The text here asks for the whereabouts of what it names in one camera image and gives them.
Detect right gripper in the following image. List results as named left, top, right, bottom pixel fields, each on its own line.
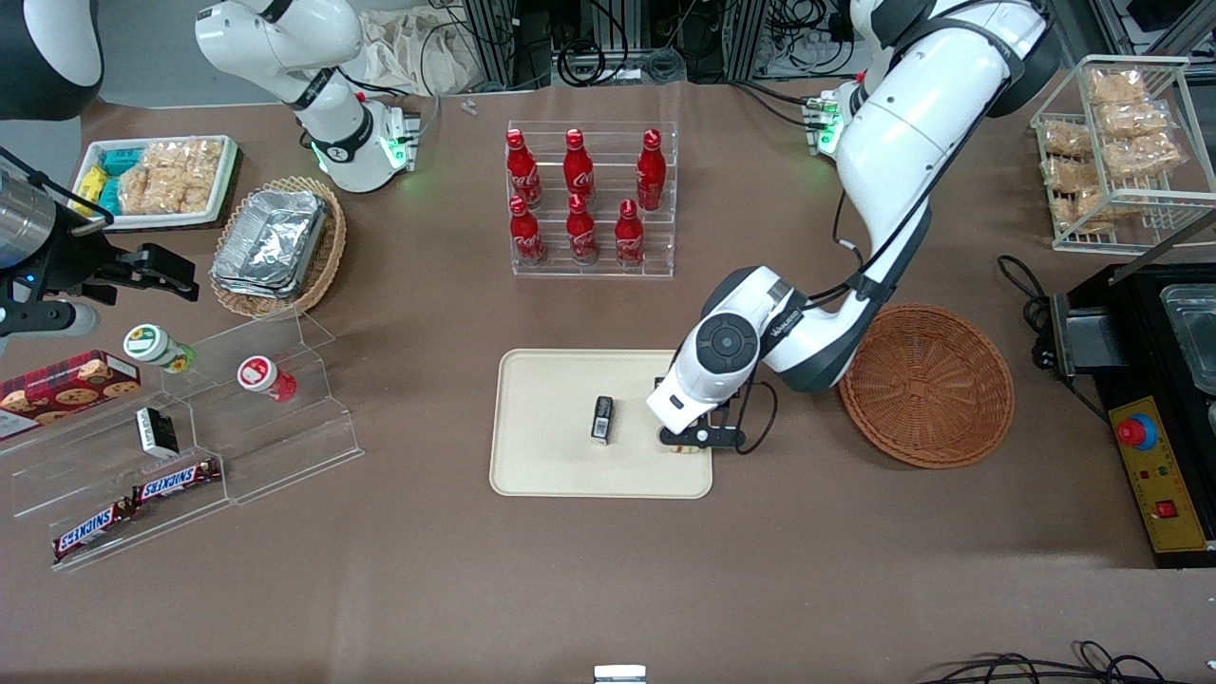
left=0, top=226, right=201, bottom=305

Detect white rectangular snack tray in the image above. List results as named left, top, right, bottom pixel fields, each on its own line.
left=73, top=134, right=240, bottom=233

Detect aluminium foil tray stack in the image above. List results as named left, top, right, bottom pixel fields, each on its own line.
left=210, top=189, right=330, bottom=301

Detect oval tan wicker basket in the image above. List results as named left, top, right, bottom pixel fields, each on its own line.
left=208, top=175, right=349, bottom=320

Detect cream plastic serving tray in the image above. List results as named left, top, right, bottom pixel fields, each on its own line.
left=489, top=349, right=714, bottom=500

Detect round brown wicker basket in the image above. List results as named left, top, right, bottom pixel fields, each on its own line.
left=838, top=304, right=1016, bottom=470

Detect cup with sunflower green lid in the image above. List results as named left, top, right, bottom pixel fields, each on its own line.
left=123, top=323, right=197, bottom=374

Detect clear-wrapped rice cracker pack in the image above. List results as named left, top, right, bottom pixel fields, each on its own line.
left=171, top=139, right=227, bottom=216
left=115, top=142, right=182, bottom=216

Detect cup with red lid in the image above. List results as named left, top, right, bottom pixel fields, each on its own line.
left=237, top=354, right=298, bottom=404

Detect red chocolate chip cookie box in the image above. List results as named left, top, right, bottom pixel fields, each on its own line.
left=0, top=351, right=143, bottom=441

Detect clear acrylic bottle rack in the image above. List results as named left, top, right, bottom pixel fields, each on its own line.
left=505, top=120, right=679, bottom=279

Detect red cola bottle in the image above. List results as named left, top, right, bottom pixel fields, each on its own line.
left=508, top=196, right=548, bottom=267
left=562, top=128, right=596, bottom=203
left=636, top=128, right=668, bottom=213
left=504, top=128, right=543, bottom=209
left=614, top=199, right=647, bottom=268
left=565, top=194, right=600, bottom=266

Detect Snickers chocolate bar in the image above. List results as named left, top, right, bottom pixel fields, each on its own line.
left=132, top=458, right=222, bottom=505
left=51, top=500, right=140, bottom=562

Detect clear acrylic step shelf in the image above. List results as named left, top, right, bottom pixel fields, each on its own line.
left=0, top=308, right=366, bottom=573

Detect white cloth bag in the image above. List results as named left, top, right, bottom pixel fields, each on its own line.
left=358, top=7, right=477, bottom=97

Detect red emergency stop button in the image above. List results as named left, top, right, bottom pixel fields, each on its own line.
left=1116, top=414, right=1159, bottom=453

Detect clear-wrapped fried snack pack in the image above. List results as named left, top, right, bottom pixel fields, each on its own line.
left=1087, top=67, right=1150, bottom=106
left=1058, top=190, right=1118, bottom=235
left=1042, top=157, right=1099, bottom=195
left=1039, top=120, right=1094, bottom=159
left=1096, top=100, right=1175, bottom=140
left=1101, top=133, right=1185, bottom=181

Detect black countertop machine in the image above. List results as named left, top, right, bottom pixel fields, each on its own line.
left=1053, top=260, right=1216, bottom=570

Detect yellow control panel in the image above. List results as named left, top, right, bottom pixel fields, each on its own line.
left=1109, top=396, right=1210, bottom=555

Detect grey metal bar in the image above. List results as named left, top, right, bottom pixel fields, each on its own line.
left=1106, top=208, right=1216, bottom=287

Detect steel machine pan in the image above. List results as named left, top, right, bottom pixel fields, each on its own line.
left=1160, top=284, right=1216, bottom=396

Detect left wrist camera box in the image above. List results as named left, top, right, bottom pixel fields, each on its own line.
left=657, top=425, right=749, bottom=451

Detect black machine power cable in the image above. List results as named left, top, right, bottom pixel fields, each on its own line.
left=997, top=254, right=1111, bottom=421

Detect grey metal bracket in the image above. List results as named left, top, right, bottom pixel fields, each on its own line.
left=1049, top=292, right=1129, bottom=377

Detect coiled black cable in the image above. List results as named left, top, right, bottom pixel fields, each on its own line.
left=555, top=37, right=610, bottom=89

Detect black floor cables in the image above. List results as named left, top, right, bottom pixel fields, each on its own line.
left=916, top=640, right=1216, bottom=684

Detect white wire rack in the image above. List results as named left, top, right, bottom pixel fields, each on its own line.
left=1030, top=54, right=1216, bottom=255

